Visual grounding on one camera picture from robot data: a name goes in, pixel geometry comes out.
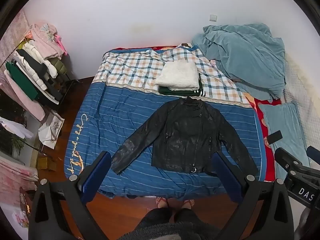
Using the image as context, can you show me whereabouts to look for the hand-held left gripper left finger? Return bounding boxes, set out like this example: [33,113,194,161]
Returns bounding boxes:
[28,151,112,240]

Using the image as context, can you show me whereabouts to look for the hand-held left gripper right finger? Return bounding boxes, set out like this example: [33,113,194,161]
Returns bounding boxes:
[212,151,294,240]

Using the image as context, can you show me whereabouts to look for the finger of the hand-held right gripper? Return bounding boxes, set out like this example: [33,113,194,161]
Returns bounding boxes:
[306,145,320,161]
[274,147,312,180]

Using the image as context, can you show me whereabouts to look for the black leather jacket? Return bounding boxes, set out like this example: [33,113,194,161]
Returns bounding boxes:
[110,97,259,175]

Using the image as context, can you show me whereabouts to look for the metal clothes rack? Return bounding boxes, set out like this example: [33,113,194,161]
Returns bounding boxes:
[0,24,81,120]

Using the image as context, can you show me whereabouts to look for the black phone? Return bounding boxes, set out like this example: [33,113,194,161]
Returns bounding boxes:
[267,130,283,143]

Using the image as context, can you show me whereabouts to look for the teal pillow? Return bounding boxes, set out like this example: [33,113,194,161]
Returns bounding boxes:
[259,101,312,180]

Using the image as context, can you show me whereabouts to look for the person's right foot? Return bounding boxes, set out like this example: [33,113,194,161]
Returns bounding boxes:
[180,198,195,210]

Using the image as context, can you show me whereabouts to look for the person's foot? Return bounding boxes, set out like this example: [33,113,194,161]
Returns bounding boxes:
[155,196,170,209]
[180,198,195,210]

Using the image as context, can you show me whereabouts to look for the cardboard box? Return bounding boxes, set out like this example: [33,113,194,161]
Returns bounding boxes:
[36,152,58,172]

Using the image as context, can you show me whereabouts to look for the blue striped plaid bedcover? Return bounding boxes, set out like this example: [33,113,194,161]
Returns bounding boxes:
[64,45,267,198]

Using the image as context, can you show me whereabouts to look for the white tote bag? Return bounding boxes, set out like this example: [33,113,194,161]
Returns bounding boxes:
[38,110,65,150]

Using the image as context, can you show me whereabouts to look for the person's left foot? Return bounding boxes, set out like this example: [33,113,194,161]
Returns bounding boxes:
[155,196,170,209]

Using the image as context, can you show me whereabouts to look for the person's dark fleece clothing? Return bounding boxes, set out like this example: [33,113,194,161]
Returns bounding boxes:
[117,207,222,240]

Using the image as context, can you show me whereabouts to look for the pink floral curtain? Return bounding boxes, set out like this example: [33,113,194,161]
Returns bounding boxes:
[0,11,33,64]
[0,152,38,205]

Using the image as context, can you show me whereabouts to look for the green plant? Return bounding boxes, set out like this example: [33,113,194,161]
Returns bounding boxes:
[10,134,26,158]

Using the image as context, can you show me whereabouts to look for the green folded garment white stripes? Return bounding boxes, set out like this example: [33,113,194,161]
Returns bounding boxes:
[158,73,206,97]

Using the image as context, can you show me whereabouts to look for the white cloth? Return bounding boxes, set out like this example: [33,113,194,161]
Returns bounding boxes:
[0,116,34,140]

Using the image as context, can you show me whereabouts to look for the black hanging garment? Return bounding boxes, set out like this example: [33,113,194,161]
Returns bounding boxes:
[17,49,63,103]

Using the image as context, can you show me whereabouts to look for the pale pink hanging garment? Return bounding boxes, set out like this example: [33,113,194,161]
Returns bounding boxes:
[0,71,47,121]

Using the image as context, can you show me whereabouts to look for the teal blanket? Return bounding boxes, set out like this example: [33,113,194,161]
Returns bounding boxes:
[191,23,287,103]

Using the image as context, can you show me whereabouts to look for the white fluffy folded garment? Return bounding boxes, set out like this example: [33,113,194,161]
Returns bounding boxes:
[154,60,200,91]

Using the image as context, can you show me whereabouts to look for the olive puffer jacket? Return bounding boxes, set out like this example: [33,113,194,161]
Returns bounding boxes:
[46,57,67,79]

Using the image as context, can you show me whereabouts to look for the green hanging garment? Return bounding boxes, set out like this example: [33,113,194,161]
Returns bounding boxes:
[5,62,38,100]

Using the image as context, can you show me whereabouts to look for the white puffer jacket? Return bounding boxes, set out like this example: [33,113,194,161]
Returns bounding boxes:
[14,40,58,90]

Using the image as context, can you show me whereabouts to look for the pink fluffy garment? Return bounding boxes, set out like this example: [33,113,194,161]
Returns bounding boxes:
[29,24,68,60]

